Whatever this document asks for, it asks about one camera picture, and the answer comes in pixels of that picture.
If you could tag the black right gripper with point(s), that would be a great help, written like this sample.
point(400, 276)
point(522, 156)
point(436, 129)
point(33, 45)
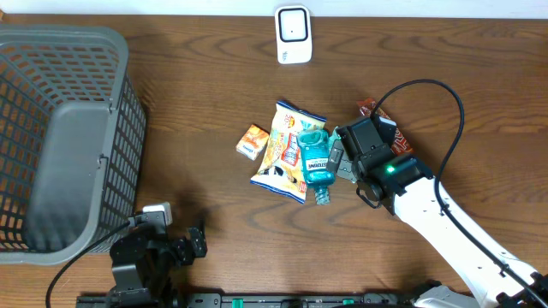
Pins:
point(342, 167)

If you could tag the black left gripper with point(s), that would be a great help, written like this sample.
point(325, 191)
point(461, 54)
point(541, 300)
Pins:
point(185, 254)

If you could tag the yellow snack bag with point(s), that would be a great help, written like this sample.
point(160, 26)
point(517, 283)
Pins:
point(281, 168)

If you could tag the small orange snack packet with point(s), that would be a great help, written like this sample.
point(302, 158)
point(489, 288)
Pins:
point(252, 142)

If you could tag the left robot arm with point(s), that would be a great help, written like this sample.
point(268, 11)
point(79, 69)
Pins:
point(143, 259)

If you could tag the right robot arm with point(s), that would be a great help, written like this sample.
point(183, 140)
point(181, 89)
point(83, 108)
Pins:
point(409, 190)

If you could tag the red brown chocolate bar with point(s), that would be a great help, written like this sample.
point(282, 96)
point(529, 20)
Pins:
point(399, 144)

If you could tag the teal mouthwash bottle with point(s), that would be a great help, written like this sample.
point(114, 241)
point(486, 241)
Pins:
point(315, 151)

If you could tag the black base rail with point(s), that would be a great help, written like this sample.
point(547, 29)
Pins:
point(216, 300)

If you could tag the white barcode scanner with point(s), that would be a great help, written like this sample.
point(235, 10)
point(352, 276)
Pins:
point(293, 34)

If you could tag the grey plastic shopping basket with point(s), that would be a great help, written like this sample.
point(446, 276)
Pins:
point(72, 137)

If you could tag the teal wet wipes pack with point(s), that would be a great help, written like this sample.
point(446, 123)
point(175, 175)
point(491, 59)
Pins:
point(333, 138)

